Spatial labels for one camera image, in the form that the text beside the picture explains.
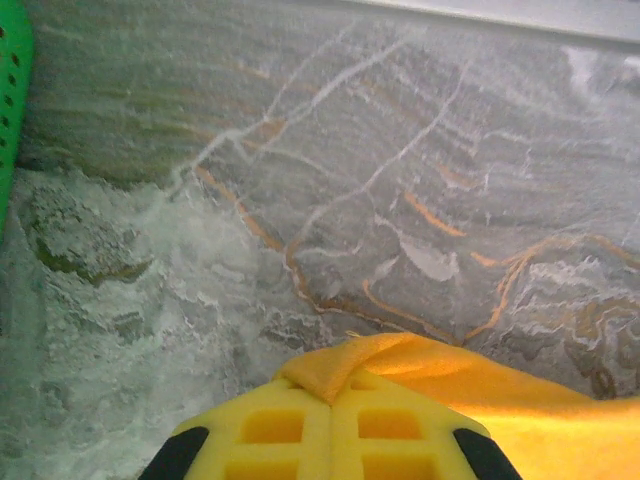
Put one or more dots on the green plastic laundry basket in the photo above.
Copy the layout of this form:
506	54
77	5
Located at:
12	100

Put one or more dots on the orange t-shirt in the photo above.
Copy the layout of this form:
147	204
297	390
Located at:
550	425

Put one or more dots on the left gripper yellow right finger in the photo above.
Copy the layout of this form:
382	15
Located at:
400	440

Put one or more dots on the aluminium table edge rail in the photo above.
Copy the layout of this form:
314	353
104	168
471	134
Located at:
500	15

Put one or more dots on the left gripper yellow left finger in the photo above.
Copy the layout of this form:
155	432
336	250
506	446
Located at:
270	435

